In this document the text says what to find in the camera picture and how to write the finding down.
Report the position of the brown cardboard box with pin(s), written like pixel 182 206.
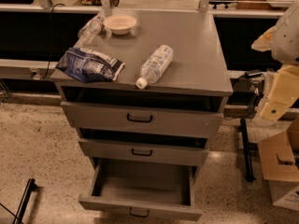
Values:
pixel 279 160

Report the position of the black power adapter with cables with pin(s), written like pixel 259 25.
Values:
pixel 247 94

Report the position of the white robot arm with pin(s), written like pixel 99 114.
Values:
pixel 283 42

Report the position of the clear plastic water bottle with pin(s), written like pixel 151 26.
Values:
pixel 153 68

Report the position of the grey drawer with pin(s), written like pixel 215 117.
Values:
pixel 143 147
pixel 142 189
pixel 141 112

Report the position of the white bowl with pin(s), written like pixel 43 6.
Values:
pixel 120 24

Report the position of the blue chip bag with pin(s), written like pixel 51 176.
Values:
pixel 87 65

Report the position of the grey middle drawer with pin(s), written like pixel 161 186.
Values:
pixel 143 147

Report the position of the grey top drawer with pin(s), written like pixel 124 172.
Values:
pixel 141 112

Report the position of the black bar lower left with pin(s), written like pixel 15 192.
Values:
pixel 30 187

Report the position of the black metal stand leg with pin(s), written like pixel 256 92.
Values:
pixel 249 176

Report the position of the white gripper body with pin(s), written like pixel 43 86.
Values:
pixel 287 39

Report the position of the grey drawer cabinet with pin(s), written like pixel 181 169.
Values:
pixel 198 66

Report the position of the grey bottom drawer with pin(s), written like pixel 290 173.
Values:
pixel 142 189

